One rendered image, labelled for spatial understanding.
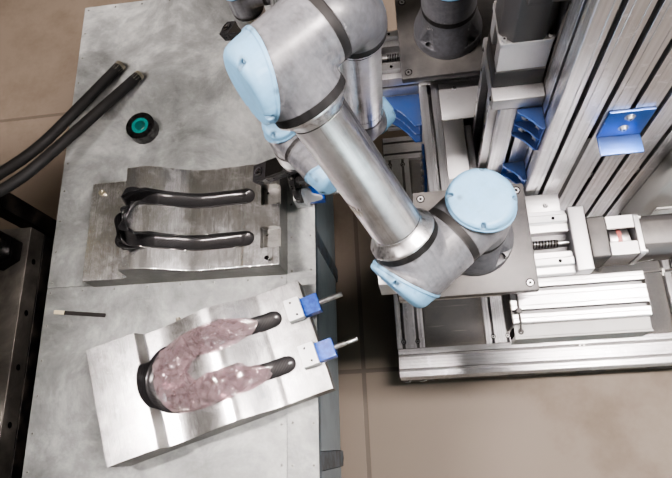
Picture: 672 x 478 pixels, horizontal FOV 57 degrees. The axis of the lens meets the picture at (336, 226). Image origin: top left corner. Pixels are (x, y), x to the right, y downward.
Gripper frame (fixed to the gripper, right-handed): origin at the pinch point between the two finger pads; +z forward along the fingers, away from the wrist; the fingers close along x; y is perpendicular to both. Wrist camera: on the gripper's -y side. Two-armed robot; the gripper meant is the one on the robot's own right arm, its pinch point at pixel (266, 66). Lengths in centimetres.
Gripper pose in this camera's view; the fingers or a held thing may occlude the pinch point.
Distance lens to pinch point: 171.5
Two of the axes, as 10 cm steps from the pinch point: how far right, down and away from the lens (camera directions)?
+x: 4.2, -8.7, 2.5
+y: 8.9, 3.6, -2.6
